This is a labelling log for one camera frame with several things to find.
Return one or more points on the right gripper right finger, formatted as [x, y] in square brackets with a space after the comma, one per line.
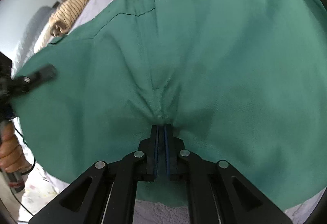
[217, 192]

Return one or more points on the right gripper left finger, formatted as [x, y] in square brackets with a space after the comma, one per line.
[105, 192]

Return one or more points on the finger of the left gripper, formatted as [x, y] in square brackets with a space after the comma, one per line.
[24, 84]

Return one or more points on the green work jacket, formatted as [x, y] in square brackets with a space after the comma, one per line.
[191, 73]

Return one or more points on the person's left hand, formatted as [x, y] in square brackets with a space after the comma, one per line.
[12, 156]

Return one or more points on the beige striped folded garment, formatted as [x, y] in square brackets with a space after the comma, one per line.
[62, 20]

